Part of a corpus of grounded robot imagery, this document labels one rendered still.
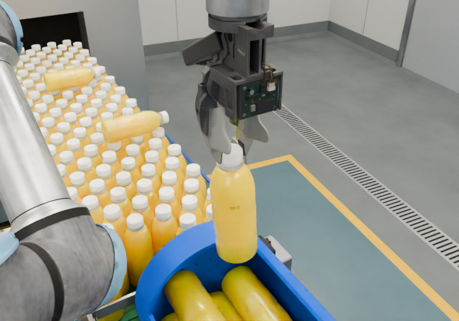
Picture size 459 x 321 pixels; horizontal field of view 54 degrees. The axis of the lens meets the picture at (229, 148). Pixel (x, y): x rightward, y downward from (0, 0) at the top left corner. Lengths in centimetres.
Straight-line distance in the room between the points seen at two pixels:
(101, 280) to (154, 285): 22
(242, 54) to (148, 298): 49
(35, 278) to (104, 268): 11
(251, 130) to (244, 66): 14
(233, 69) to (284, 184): 254
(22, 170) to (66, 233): 11
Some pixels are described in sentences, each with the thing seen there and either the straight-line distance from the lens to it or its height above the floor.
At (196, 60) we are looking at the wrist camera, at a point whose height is 158.
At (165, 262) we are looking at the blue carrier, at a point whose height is 121.
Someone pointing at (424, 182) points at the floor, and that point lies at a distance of 335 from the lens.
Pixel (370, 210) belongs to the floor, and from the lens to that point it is 297.
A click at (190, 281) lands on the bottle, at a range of 88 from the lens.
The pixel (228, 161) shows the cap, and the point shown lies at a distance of 64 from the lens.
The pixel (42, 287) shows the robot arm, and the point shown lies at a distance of 57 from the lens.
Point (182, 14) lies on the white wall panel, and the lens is 533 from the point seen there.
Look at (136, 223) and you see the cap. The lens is 109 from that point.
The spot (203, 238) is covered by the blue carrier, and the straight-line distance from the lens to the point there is 83.
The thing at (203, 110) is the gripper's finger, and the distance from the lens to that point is 59.
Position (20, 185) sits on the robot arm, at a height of 144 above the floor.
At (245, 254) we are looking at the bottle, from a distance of 75.
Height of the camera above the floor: 180
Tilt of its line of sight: 31 degrees down
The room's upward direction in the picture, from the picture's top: straight up
